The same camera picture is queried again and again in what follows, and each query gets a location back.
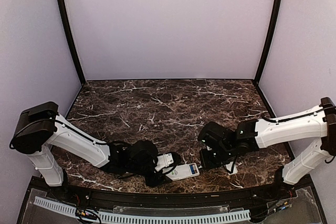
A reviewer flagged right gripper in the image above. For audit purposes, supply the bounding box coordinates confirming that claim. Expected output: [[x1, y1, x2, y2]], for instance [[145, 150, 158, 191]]
[[199, 144, 235, 169]]

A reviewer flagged white battery cover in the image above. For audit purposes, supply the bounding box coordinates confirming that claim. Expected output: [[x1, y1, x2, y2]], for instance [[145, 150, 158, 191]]
[[225, 162, 238, 175]]

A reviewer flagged blue battery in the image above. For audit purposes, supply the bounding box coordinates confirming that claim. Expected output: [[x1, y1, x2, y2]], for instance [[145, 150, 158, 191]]
[[189, 164, 199, 176]]

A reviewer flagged white remote control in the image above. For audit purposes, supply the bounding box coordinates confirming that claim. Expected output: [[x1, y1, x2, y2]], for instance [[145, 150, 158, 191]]
[[166, 164, 200, 181]]

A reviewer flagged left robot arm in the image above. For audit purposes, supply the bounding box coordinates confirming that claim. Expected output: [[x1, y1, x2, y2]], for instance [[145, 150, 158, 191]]
[[9, 102, 176, 201]]

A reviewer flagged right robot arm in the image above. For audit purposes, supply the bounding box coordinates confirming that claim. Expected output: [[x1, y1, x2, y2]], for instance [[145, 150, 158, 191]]
[[197, 97, 335, 200]]

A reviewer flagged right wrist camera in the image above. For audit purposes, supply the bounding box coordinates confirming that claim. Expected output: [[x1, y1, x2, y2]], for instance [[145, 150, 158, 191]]
[[202, 140, 218, 154]]

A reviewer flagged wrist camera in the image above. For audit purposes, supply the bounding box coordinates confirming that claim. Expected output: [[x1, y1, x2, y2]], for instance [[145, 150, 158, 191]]
[[202, 140, 218, 154], [154, 152, 181, 173]]

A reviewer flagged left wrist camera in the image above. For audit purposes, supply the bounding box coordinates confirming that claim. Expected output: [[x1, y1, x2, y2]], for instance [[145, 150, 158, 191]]
[[154, 152, 181, 173]]

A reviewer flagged white slotted cable duct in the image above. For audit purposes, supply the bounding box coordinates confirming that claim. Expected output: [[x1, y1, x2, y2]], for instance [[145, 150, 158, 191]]
[[33, 196, 250, 223]]

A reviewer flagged black front table rail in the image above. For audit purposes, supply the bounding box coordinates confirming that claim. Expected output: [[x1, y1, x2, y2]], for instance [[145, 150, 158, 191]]
[[44, 184, 296, 209]]

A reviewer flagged right black frame post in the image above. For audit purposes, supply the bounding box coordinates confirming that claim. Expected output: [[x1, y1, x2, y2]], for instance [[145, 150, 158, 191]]
[[253, 0, 281, 86]]

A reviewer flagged black frame post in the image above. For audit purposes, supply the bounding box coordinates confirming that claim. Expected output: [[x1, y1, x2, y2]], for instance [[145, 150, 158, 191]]
[[57, 0, 86, 86], [253, 0, 281, 86]]

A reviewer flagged left black frame post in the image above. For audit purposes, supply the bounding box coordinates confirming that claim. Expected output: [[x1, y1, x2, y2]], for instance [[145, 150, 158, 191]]
[[57, 0, 86, 86]]

